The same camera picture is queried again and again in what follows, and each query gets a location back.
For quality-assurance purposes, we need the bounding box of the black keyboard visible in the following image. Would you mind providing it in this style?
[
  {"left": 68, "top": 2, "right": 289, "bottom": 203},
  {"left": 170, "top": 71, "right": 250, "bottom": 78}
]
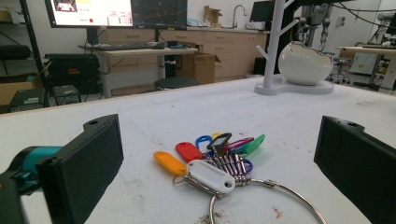
[{"left": 96, "top": 42, "right": 166, "bottom": 51}]

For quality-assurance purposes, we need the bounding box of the white tree stand with egg bowl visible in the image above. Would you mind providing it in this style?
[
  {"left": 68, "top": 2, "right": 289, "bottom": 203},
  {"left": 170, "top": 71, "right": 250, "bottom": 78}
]
[{"left": 253, "top": 0, "right": 335, "bottom": 96}]

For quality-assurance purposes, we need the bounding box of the black electronic box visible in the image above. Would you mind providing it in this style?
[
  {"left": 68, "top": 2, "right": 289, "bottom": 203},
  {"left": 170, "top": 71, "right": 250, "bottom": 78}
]
[{"left": 7, "top": 88, "right": 49, "bottom": 113}]

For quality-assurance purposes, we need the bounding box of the wooden cabinet row with counter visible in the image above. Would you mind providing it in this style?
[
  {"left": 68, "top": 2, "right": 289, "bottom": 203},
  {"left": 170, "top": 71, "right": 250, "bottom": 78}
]
[{"left": 106, "top": 26, "right": 269, "bottom": 84}]

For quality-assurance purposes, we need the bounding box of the small black device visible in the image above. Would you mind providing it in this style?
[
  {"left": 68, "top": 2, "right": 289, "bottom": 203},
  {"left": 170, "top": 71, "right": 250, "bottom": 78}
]
[{"left": 51, "top": 84, "right": 82, "bottom": 105}]

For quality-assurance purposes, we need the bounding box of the flat brown cardboard box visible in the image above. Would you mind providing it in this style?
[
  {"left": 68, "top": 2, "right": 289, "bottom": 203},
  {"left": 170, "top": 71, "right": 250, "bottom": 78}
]
[{"left": 0, "top": 74, "right": 44, "bottom": 107}]

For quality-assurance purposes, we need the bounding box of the metal key ring with colourful tags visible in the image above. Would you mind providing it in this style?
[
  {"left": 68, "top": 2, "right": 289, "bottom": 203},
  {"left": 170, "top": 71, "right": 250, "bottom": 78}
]
[{"left": 153, "top": 132, "right": 328, "bottom": 224}]

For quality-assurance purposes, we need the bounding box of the large brown cardboard box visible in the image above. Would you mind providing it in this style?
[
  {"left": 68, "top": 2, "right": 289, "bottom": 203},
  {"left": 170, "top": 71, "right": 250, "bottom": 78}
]
[{"left": 176, "top": 51, "right": 221, "bottom": 86}]

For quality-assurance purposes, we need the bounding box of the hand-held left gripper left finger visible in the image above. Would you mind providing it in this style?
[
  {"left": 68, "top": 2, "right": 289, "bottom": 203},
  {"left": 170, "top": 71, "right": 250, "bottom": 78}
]
[{"left": 35, "top": 114, "right": 124, "bottom": 224}]

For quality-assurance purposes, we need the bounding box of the black equipment case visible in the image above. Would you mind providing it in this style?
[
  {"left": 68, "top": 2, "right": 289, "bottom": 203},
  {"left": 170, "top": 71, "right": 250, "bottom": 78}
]
[{"left": 44, "top": 52, "right": 101, "bottom": 95}]

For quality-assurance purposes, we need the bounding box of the black round stool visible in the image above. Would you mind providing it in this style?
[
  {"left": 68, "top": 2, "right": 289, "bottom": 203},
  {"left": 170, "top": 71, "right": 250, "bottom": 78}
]
[{"left": 154, "top": 77, "right": 200, "bottom": 91}]

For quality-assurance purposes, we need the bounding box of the black cable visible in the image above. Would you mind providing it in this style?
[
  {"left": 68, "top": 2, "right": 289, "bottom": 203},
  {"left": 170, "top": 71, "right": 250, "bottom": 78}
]
[{"left": 330, "top": 1, "right": 396, "bottom": 30}]

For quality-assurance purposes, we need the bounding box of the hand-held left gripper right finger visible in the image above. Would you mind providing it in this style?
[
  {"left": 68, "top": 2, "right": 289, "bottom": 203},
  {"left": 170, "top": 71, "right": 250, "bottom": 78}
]
[{"left": 313, "top": 115, "right": 396, "bottom": 224}]

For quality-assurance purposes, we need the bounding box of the black metal stand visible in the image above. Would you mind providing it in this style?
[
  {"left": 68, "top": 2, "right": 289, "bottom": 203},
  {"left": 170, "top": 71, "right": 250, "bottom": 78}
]
[{"left": 19, "top": 0, "right": 50, "bottom": 107}]

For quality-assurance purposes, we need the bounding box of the small black monitor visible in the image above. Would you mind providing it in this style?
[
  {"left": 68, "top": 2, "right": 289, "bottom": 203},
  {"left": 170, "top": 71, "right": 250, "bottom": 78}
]
[{"left": 249, "top": 0, "right": 276, "bottom": 23}]

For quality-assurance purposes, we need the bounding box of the light wooden desk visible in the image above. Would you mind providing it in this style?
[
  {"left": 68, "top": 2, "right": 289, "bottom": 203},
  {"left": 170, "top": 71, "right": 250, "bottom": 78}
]
[{"left": 78, "top": 46, "right": 199, "bottom": 99}]

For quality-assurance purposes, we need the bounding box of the small open cardboard box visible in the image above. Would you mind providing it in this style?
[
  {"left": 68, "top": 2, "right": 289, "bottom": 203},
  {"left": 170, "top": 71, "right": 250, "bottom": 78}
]
[{"left": 203, "top": 5, "right": 224, "bottom": 28}]

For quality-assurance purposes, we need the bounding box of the computer monitor with dark screen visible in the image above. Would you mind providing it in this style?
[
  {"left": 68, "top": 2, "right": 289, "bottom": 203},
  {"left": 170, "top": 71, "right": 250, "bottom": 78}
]
[{"left": 130, "top": 0, "right": 189, "bottom": 31}]

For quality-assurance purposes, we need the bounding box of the light wooden work table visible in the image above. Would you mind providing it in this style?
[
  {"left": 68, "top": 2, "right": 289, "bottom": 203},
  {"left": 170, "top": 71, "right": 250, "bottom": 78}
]
[{"left": 335, "top": 45, "right": 396, "bottom": 91}]

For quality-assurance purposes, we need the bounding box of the metal faucet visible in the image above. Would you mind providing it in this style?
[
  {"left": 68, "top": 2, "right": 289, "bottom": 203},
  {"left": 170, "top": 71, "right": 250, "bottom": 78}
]
[{"left": 231, "top": 4, "right": 248, "bottom": 29}]

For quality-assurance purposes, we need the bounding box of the computer monitor with white screen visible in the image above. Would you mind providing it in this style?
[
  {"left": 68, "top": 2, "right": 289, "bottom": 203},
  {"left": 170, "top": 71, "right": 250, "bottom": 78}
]
[{"left": 44, "top": 0, "right": 134, "bottom": 29}]

